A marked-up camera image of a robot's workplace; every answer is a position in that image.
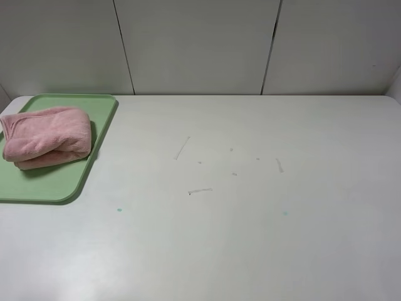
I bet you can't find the green plastic tray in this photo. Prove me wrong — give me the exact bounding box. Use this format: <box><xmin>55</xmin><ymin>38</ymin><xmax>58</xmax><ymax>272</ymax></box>
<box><xmin>1</xmin><ymin>94</ymin><xmax>118</xmax><ymax>204</ymax></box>

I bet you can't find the pink terry towel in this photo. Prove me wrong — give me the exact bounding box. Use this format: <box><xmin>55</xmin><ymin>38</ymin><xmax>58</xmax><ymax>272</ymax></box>
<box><xmin>1</xmin><ymin>107</ymin><xmax>91</xmax><ymax>170</ymax></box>

